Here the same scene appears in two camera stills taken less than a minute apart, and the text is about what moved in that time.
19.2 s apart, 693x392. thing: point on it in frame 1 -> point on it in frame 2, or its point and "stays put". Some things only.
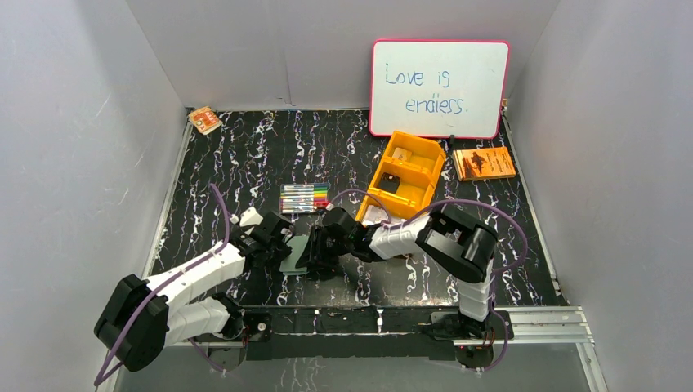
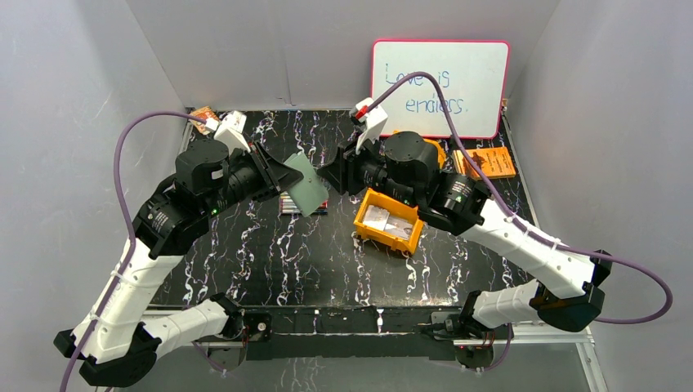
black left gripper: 279,238 -> 264,170
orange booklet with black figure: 483,163 stays put
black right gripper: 314,256 -> 335,172
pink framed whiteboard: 447,88 stays put
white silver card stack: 375,215 stays put
